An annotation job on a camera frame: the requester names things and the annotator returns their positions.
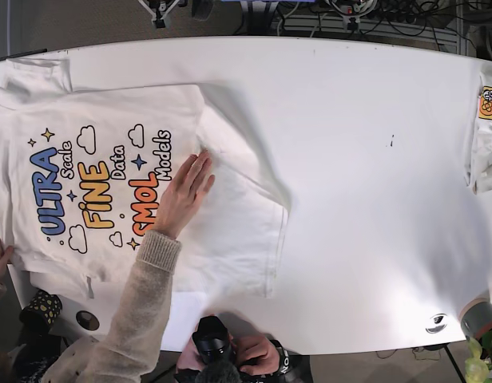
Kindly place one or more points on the person right hand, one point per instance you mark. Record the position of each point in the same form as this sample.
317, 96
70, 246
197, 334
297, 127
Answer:
184, 195

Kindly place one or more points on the photographer left hand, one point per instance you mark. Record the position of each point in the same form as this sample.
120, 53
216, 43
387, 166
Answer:
256, 355

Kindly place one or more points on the photographer right hand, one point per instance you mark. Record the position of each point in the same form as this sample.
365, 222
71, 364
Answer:
189, 358

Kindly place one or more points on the black photo camera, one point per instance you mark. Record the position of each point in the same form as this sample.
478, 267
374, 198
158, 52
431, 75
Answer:
213, 343

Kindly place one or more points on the white colourful-text T-shirt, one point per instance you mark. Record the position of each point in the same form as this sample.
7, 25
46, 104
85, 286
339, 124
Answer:
82, 174

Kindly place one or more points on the white printed T-shirt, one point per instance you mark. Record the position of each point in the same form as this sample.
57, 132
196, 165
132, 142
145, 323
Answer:
478, 139

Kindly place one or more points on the beige knit sweater forearm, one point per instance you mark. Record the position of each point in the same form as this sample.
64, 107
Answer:
131, 347

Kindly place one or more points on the fuzzy grey microphone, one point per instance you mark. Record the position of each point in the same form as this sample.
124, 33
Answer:
219, 372

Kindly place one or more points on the black gold-spotted cup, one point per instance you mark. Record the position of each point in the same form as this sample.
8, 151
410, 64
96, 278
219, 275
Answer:
41, 312

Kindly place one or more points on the left silver table grommet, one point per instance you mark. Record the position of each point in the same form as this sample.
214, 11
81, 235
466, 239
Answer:
87, 320

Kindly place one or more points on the silver table grommet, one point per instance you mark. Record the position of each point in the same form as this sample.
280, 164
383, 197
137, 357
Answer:
436, 323
87, 320

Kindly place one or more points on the right silver table grommet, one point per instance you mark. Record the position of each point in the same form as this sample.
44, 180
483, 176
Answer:
436, 323

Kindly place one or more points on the grey plant pot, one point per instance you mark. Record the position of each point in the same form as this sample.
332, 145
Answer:
476, 318

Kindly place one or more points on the green potted plant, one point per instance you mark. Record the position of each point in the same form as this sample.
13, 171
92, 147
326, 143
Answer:
478, 367

